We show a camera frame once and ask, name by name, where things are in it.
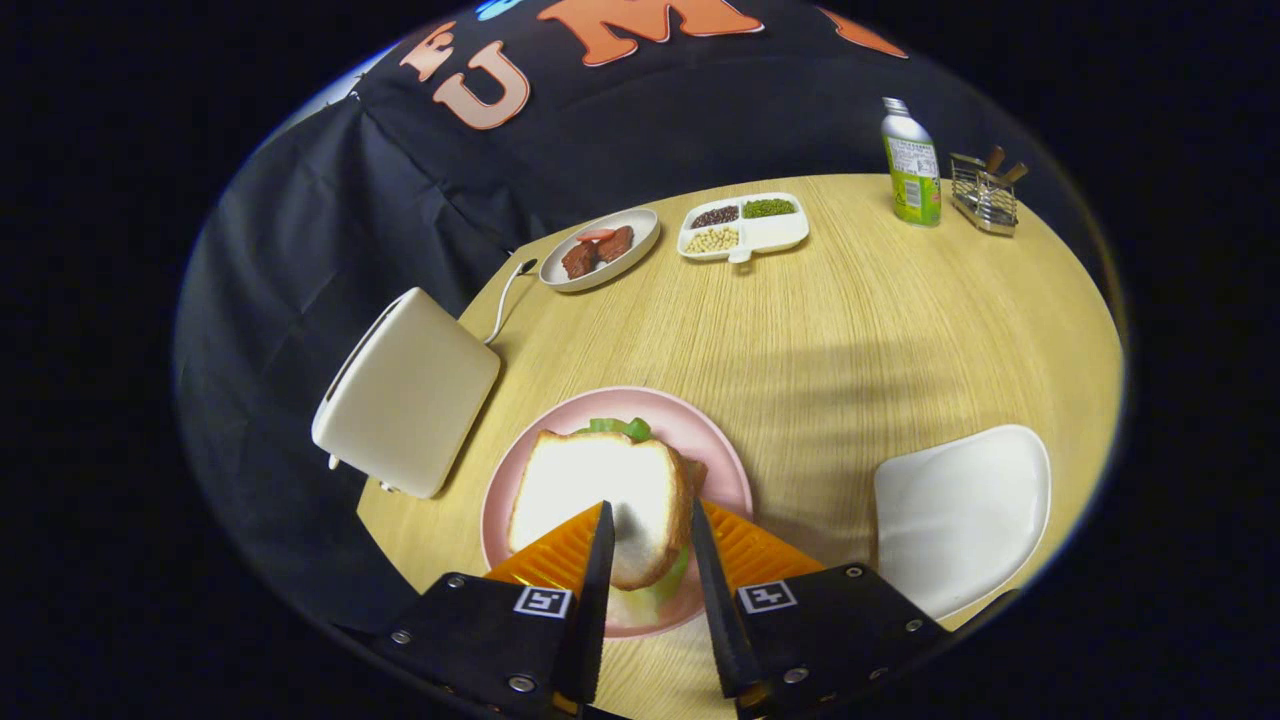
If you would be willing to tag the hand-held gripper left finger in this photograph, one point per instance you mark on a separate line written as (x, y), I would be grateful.
(595, 600)

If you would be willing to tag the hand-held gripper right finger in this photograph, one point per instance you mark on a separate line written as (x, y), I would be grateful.
(715, 600)

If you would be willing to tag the toasted bread slice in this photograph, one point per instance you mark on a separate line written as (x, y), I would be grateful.
(600, 470)

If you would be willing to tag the green lettuce leaf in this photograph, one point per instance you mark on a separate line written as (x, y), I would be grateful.
(635, 428)

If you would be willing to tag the pink round plate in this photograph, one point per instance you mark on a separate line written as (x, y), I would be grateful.
(690, 420)

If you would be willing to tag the white square plate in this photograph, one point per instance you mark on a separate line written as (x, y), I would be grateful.
(960, 520)

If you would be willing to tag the white toaster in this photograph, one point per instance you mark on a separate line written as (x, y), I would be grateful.
(410, 400)

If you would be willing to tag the brown meat piece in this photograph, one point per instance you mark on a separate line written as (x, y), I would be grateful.
(615, 245)
(580, 260)

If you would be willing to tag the pile of yellow soybeans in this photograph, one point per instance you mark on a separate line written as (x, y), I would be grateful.
(712, 240)

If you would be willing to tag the red sausage slice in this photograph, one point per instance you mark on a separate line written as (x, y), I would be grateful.
(595, 235)

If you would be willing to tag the white divided dish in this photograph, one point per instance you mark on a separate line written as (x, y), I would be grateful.
(775, 236)

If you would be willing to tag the grey round plate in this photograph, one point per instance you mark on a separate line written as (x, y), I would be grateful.
(640, 225)

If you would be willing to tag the pile of dark red beans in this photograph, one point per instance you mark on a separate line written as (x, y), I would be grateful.
(715, 216)

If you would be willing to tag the pile of green beans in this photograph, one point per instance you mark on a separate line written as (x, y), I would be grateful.
(768, 208)

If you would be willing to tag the green labelled metal bottle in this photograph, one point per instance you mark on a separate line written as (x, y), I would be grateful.
(915, 190)

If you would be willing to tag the black backdrop cloth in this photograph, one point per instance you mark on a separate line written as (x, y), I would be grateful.
(300, 250)

